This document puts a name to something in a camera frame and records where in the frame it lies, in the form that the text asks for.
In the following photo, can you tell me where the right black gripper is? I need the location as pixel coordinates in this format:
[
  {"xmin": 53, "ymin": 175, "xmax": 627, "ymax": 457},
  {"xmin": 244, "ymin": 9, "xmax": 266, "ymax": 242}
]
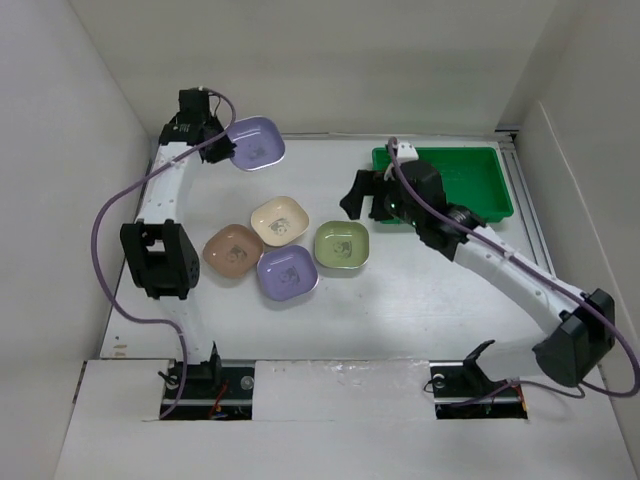
[{"xmin": 341, "ymin": 168, "xmax": 424, "ymax": 228}]

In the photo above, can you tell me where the purple square plate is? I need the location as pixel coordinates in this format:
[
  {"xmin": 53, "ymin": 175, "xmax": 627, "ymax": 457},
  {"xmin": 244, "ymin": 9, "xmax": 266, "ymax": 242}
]
[
  {"xmin": 257, "ymin": 245, "xmax": 319, "ymax": 302},
  {"xmin": 228, "ymin": 116, "xmax": 286, "ymax": 172}
]

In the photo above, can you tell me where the green square plate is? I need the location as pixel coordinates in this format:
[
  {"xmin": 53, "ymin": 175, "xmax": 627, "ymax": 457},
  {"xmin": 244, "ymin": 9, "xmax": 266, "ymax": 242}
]
[{"xmin": 314, "ymin": 221, "xmax": 370, "ymax": 269}]

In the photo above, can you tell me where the cream square plate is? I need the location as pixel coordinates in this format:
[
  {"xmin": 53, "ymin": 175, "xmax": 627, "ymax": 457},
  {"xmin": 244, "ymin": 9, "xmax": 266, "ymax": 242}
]
[{"xmin": 250, "ymin": 196, "xmax": 310, "ymax": 248}]

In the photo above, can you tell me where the pink square plate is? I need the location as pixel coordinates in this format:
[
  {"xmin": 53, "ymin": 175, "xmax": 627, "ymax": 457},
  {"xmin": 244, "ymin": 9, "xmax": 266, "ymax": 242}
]
[{"xmin": 202, "ymin": 224, "xmax": 264, "ymax": 279}]

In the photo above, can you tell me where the purple square plate front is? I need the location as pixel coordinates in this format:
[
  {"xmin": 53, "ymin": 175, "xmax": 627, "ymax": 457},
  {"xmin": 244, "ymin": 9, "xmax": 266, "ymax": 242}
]
[{"xmin": 257, "ymin": 245, "xmax": 319, "ymax": 302}]

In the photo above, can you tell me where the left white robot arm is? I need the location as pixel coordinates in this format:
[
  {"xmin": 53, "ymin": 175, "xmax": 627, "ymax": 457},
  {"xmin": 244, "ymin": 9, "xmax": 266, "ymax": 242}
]
[{"xmin": 120, "ymin": 87, "xmax": 235, "ymax": 397}]

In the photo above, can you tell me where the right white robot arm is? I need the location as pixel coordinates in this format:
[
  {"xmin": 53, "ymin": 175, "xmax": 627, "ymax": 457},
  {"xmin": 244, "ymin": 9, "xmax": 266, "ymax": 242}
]
[{"xmin": 340, "ymin": 159, "xmax": 616, "ymax": 397}]

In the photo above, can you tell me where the green plastic bin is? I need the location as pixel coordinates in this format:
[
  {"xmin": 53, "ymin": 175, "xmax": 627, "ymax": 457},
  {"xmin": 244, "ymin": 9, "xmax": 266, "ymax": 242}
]
[{"xmin": 371, "ymin": 146, "xmax": 516, "ymax": 226}]

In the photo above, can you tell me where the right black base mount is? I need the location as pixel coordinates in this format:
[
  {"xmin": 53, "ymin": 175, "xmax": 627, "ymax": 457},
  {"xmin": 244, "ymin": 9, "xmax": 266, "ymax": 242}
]
[{"xmin": 423, "ymin": 340, "xmax": 528, "ymax": 420}]

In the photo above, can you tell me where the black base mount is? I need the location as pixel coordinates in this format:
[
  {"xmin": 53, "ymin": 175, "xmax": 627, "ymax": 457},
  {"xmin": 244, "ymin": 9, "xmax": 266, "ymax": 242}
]
[
  {"xmin": 159, "ymin": 361, "xmax": 255, "ymax": 421},
  {"xmin": 423, "ymin": 340, "xmax": 528, "ymax": 420}
]

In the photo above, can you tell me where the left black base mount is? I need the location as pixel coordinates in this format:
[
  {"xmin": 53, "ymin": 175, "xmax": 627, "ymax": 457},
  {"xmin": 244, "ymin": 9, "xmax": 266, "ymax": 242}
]
[{"xmin": 159, "ymin": 361, "xmax": 255, "ymax": 421}]

